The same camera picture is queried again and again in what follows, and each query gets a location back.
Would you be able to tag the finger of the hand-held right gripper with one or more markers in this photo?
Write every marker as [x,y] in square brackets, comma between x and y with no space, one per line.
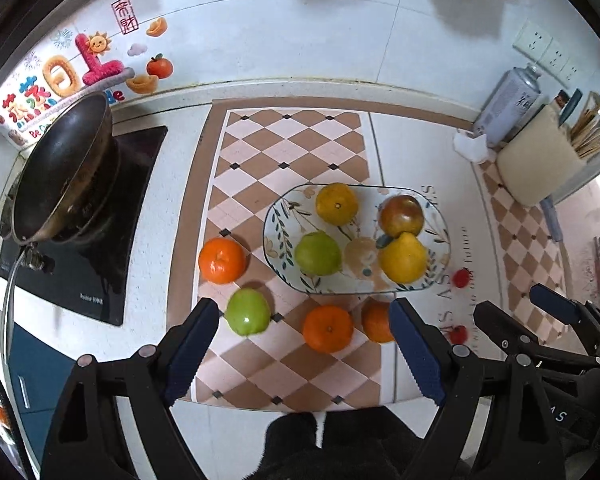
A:
[495,327]
[555,304]

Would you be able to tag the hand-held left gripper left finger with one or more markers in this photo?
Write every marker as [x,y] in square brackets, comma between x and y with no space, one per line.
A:
[192,352]

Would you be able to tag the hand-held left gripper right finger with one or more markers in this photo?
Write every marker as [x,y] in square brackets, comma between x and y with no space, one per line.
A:
[419,357]

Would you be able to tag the orange tangerine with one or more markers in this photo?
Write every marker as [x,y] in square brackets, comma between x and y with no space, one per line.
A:
[222,260]
[327,328]
[376,321]

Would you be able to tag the green apple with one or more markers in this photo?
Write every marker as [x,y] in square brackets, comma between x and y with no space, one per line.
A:
[318,253]
[247,312]

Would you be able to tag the floral print oval plate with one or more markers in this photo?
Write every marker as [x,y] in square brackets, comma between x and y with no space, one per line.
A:
[284,220]

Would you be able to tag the red cherry tomato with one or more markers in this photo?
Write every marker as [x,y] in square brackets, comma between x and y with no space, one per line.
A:
[461,278]
[459,333]

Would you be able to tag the yellow lemon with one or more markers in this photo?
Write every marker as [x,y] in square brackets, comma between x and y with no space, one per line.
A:
[403,259]

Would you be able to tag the person's dark clothing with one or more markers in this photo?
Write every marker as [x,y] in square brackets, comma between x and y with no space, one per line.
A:
[330,450]

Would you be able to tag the red-brown apple on plate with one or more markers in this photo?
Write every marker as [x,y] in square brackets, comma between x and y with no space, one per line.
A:
[401,215]

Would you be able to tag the cream utensil holder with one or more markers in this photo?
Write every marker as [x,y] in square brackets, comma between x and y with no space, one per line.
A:
[535,160]

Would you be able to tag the blue cabinet door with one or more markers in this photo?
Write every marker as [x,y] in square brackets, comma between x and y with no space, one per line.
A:
[35,365]

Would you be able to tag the black glass gas stove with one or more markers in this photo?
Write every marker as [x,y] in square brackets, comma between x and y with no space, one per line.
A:
[130,195]

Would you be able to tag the yellow-orange citrus fruit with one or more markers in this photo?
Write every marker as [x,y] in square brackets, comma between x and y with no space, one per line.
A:
[336,204]

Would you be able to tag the bundle of wooden chopsticks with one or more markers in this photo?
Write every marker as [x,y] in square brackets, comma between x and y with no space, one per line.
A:
[590,132]

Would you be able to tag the white crumpled cloth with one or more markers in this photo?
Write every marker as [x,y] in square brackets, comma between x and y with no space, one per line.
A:
[472,146]

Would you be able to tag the white lettered counter mat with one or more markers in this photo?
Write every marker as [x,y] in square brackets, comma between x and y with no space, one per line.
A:
[430,160]

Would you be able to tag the silver spray can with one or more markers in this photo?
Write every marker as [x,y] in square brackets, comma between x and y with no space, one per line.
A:
[505,105]

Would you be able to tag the black wok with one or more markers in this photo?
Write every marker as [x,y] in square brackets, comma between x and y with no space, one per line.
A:
[62,170]

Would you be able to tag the brown checkered counter mat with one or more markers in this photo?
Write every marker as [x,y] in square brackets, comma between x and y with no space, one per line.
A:
[290,150]

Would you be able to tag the white wall outlet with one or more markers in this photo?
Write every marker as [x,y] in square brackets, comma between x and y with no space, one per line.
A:
[545,50]

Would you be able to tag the colourful wall sticker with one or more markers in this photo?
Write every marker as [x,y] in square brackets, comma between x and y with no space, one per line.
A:
[75,70]

